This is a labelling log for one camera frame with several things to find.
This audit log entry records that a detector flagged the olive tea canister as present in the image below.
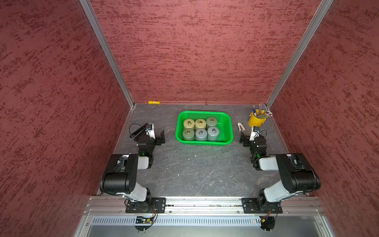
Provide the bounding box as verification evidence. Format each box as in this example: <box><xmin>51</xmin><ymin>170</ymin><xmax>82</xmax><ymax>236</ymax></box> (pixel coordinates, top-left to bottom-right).
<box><xmin>182</xmin><ymin>128</ymin><xmax>195</xmax><ymax>141</ymax></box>

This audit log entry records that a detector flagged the beige tea canister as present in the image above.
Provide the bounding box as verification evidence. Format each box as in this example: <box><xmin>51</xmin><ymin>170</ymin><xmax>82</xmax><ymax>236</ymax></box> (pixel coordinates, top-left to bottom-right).
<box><xmin>183</xmin><ymin>118</ymin><xmax>195</xmax><ymax>130</ymax></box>
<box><xmin>195</xmin><ymin>118</ymin><xmax>206</xmax><ymax>130</ymax></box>

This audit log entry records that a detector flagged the grey-blue tea canister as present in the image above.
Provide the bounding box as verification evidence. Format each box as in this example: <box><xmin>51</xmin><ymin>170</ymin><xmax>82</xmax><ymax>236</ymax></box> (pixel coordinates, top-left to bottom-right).
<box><xmin>207</xmin><ymin>126</ymin><xmax>220</xmax><ymax>141</ymax></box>

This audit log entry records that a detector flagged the green plastic basket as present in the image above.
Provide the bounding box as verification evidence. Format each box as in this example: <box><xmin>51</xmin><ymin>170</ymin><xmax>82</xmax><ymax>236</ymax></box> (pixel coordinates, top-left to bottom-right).
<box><xmin>176</xmin><ymin>111</ymin><xmax>234</xmax><ymax>146</ymax></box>

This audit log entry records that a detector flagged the green tea canister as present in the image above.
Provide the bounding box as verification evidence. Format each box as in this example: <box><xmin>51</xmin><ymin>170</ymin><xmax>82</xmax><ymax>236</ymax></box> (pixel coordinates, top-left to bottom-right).
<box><xmin>206</xmin><ymin>117</ymin><xmax>218</xmax><ymax>129</ymax></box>

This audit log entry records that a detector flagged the grey tea canister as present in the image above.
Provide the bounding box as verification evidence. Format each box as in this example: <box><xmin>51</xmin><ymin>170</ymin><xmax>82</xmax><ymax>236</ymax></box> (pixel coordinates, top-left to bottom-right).
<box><xmin>195</xmin><ymin>128</ymin><xmax>208</xmax><ymax>141</ymax></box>

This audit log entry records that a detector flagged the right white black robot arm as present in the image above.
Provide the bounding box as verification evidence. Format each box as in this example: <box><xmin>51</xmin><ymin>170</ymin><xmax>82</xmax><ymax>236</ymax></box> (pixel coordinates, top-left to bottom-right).
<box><xmin>239</xmin><ymin>132</ymin><xmax>321</xmax><ymax>214</ymax></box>

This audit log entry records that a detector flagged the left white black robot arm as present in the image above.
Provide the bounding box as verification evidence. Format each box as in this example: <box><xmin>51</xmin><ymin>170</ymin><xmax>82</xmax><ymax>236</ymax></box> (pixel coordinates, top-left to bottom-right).
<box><xmin>100</xmin><ymin>127</ymin><xmax>165</xmax><ymax>214</ymax></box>

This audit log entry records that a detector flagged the small white stapler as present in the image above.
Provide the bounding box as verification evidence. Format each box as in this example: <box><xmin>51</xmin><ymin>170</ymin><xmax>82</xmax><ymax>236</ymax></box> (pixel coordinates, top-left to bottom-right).
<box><xmin>237</xmin><ymin>122</ymin><xmax>245</xmax><ymax>131</ymax></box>

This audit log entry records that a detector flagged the yellow pen cup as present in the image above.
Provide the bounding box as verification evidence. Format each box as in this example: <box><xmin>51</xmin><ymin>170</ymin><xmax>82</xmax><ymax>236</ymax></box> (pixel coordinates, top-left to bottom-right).
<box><xmin>248</xmin><ymin>109</ymin><xmax>267</xmax><ymax>127</ymax></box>

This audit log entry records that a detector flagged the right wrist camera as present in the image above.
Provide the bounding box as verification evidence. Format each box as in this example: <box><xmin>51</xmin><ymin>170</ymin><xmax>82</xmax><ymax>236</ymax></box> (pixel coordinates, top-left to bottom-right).
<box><xmin>249</xmin><ymin>126</ymin><xmax>261</xmax><ymax>141</ymax></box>

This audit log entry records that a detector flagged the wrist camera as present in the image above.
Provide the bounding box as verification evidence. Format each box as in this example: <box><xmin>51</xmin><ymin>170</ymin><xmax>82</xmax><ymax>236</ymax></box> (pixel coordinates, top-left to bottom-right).
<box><xmin>145</xmin><ymin>123</ymin><xmax>156</xmax><ymax>139</ymax></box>
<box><xmin>249</xmin><ymin>126</ymin><xmax>261</xmax><ymax>141</ymax></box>

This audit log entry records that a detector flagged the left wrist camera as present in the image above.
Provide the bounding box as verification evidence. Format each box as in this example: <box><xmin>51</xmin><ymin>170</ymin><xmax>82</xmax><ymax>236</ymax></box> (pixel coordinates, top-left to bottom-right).
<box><xmin>145</xmin><ymin>123</ymin><xmax>156</xmax><ymax>139</ymax></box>

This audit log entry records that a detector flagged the yellow marker at wall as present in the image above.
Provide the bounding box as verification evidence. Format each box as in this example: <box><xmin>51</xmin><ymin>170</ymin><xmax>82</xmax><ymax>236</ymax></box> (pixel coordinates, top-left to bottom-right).
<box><xmin>148</xmin><ymin>101</ymin><xmax>160</xmax><ymax>105</ymax></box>

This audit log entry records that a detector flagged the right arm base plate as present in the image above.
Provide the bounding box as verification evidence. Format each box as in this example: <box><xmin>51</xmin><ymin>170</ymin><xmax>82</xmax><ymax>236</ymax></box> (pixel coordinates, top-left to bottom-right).
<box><xmin>241</xmin><ymin>198</ymin><xmax>283</xmax><ymax>214</ymax></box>

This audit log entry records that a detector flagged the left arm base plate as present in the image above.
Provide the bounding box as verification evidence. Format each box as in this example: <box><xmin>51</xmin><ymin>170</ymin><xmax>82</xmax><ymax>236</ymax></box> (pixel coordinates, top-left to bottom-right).
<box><xmin>125</xmin><ymin>197</ymin><xmax>166</xmax><ymax>214</ymax></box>

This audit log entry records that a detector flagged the aluminium front rail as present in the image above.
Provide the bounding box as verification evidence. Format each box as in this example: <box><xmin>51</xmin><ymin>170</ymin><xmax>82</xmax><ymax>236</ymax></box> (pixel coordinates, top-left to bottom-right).
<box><xmin>74</xmin><ymin>196</ymin><xmax>335</xmax><ymax>237</ymax></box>

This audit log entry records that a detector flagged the right aluminium frame post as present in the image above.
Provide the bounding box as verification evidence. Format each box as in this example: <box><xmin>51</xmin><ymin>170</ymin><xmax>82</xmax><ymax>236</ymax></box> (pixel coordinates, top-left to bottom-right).
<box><xmin>266</xmin><ymin>0</ymin><xmax>334</xmax><ymax>109</ymax></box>

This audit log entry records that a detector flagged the aluminium frame post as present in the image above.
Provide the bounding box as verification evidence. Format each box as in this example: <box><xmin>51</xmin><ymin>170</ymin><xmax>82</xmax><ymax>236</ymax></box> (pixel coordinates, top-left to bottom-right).
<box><xmin>80</xmin><ymin>0</ymin><xmax>135</xmax><ymax>109</ymax></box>
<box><xmin>266</xmin><ymin>0</ymin><xmax>334</xmax><ymax>109</ymax></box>

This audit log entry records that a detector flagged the left aluminium frame post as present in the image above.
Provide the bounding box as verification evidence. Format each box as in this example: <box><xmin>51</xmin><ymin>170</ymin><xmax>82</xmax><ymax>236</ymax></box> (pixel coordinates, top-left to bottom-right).
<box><xmin>80</xmin><ymin>0</ymin><xmax>135</xmax><ymax>109</ymax></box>

